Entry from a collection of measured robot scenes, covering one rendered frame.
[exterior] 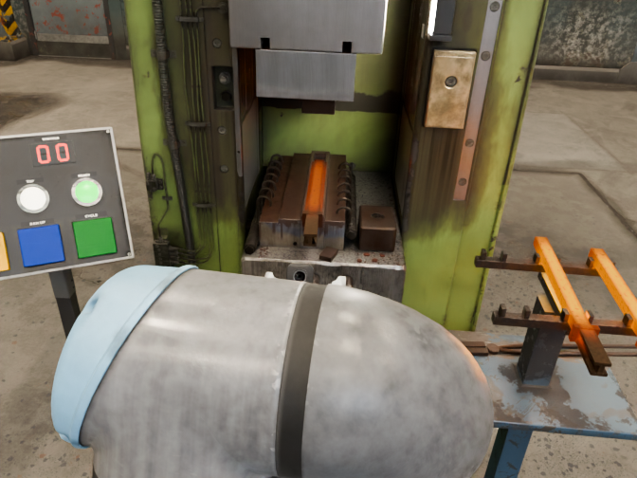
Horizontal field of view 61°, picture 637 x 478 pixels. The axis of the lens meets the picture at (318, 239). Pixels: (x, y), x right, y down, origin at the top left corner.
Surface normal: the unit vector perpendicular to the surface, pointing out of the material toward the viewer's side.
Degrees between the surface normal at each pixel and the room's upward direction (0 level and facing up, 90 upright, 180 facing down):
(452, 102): 90
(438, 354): 39
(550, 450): 0
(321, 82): 90
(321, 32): 90
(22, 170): 60
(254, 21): 90
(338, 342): 27
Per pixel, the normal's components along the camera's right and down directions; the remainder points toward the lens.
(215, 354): -0.07, -0.33
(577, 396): 0.04, -0.87
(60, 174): 0.34, -0.02
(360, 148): -0.05, 0.50
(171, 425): -0.07, 0.13
